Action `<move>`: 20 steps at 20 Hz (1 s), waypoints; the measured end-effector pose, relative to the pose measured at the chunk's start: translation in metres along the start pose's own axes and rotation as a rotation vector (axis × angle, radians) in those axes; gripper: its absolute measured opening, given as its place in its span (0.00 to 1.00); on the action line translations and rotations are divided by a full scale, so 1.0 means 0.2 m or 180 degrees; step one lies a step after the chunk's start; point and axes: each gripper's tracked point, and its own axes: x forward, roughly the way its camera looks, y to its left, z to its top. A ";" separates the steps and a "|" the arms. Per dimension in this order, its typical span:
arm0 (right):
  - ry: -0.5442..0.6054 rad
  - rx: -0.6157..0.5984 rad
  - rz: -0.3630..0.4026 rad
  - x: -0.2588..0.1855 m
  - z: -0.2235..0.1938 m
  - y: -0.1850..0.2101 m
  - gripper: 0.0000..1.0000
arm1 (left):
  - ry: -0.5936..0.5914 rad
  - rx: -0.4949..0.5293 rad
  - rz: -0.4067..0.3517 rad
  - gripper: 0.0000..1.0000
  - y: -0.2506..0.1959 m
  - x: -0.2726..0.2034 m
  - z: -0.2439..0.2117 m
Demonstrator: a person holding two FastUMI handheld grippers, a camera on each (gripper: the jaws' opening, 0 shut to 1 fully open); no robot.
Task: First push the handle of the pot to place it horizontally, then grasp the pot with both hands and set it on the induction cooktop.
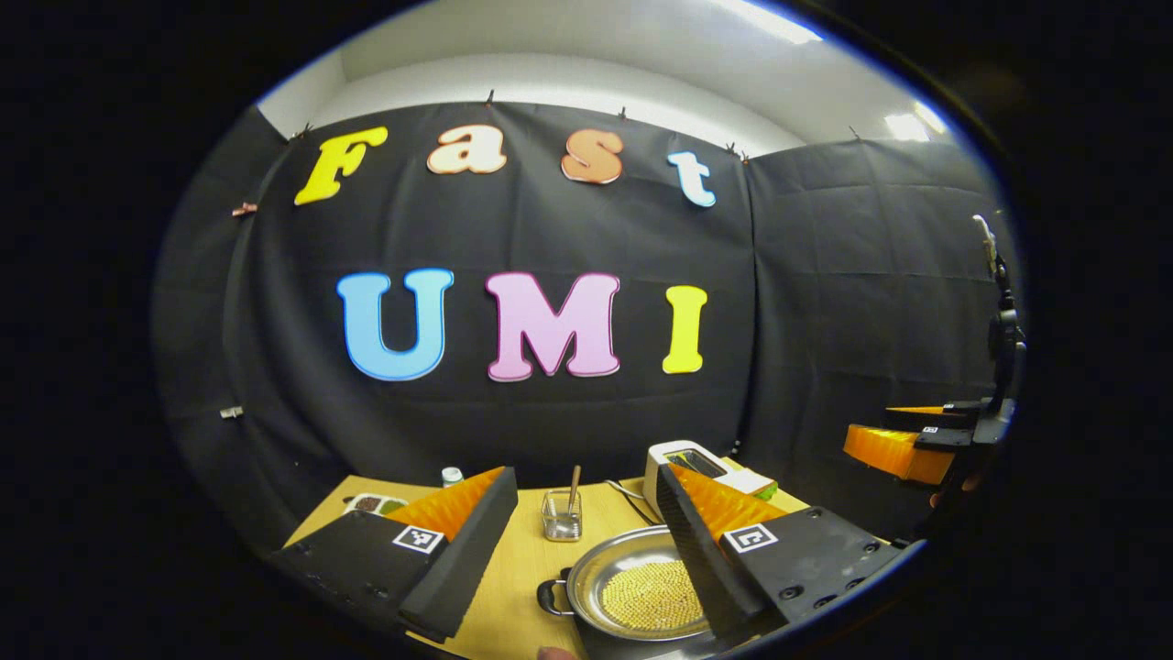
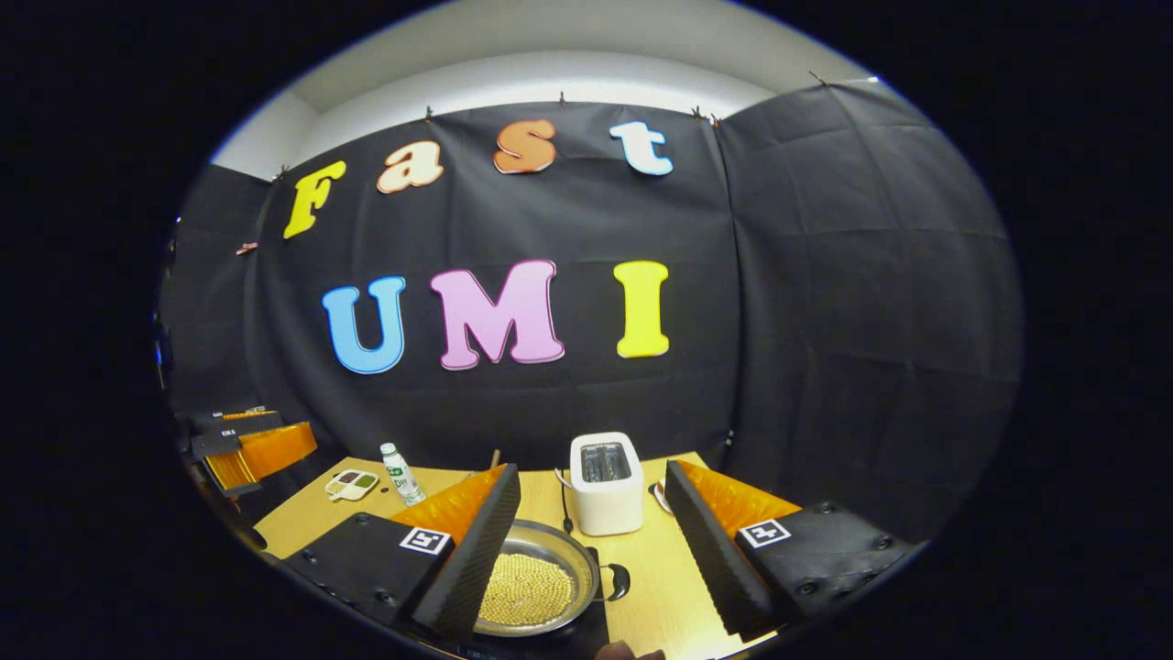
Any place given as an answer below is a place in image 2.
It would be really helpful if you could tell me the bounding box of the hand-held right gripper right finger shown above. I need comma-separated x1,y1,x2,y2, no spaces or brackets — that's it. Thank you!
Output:
663,460,917,643

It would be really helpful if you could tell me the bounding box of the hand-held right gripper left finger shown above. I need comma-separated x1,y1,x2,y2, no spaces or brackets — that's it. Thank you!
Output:
280,463,521,643

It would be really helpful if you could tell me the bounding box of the stainless steel pot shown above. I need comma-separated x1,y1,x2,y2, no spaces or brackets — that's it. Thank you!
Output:
472,519,632,638

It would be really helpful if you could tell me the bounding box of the black induction cooktop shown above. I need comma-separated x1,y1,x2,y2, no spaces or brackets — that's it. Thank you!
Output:
431,596,610,659

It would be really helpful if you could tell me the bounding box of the pile of yellow beads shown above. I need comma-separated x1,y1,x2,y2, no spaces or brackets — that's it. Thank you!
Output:
477,553,578,626

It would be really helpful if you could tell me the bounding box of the white compartment seasoning dish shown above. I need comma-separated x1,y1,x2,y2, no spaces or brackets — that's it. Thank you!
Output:
324,468,380,502

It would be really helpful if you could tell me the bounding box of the dark equipment with blue light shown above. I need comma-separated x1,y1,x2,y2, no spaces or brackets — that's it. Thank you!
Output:
151,218,181,391

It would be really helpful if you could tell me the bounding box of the white toaster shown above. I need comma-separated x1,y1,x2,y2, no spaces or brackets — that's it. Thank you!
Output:
569,432,645,537

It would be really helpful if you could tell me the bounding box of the small white drink bottle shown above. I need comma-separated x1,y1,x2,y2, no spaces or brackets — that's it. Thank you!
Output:
380,443,427,507

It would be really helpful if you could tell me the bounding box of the black backdrop cloth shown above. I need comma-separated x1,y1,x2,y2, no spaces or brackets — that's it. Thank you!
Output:
158,81,1025,542

